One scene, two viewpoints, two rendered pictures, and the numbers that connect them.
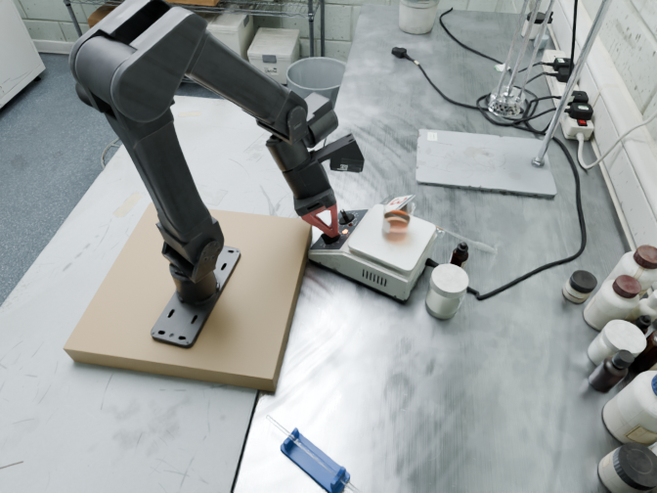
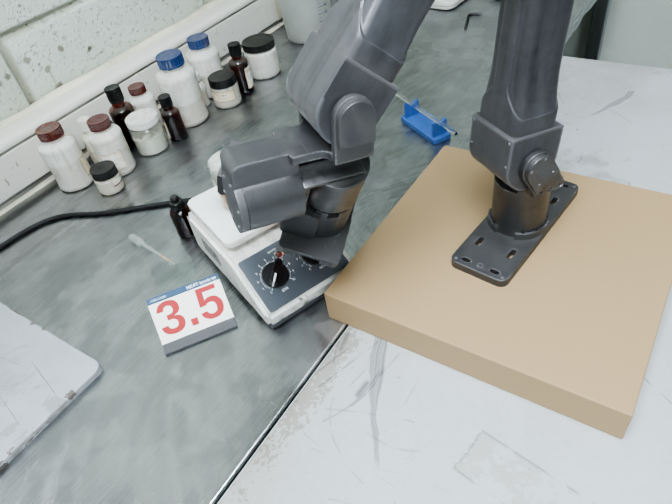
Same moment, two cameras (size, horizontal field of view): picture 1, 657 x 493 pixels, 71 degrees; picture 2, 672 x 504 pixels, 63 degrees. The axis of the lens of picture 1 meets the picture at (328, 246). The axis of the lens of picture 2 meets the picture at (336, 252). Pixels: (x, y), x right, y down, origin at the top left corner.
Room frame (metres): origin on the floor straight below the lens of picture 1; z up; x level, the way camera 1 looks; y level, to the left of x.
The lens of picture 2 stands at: (0.97, 0.27, 1.41)
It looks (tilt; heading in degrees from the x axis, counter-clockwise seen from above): 43 degrees down; 211
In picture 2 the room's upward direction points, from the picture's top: 10 degrees counter-clockwise
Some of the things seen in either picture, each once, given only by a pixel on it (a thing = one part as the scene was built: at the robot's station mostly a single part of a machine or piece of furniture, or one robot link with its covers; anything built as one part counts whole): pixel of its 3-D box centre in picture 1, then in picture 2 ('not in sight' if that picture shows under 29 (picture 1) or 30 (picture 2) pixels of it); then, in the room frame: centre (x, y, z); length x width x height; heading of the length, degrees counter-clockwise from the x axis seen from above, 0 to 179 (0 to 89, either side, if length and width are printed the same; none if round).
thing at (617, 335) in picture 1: (615, 346); (147, 132); (0.35, -0.44, 0.93); 0.06 x 0.06 x 0.07
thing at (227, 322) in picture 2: not in sight; (191, 313); (0.68, -0.12, 0.92); 0.09 x 0.06 x 0.04; 137
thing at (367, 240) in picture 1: (392, 236); (246, 203); (0.53, -0.11, 0.98); 0.12 x 0.12 x 0.01; 60
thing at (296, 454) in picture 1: (314, 459); (425, 120); (0.19, 0.02, 0.92); 0.10 x 0.03 x 0.04; 52
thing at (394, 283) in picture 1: (376, 247); (264, 238); (0.55, -0.09, 0.94); 0.22 x 0.13 x 0.08; 60
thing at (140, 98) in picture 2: not in sight; (144, 107); (0.29, -0.50, 0.94); 0.05 x 0.05 x 0.09
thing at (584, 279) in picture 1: (579, 287); (107, 178); (0.47, -0.44, 0.92); 0.04 x 0.04 x 0.04
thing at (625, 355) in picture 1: (612, 369); (171, 117); (0.31, -0.42, 0.94); 0.03 x 0.03 x 0.08
